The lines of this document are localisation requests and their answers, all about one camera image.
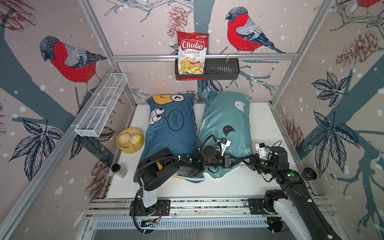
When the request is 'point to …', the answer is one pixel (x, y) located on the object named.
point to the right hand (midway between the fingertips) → (240, 157)
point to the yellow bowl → (130, 148)
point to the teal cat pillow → (225, 122)
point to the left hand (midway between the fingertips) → (243, 161)
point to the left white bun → (124, 138)
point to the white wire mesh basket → (92, 124)
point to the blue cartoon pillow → (170, 123)
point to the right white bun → (134, 138)
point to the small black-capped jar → (119, 171)
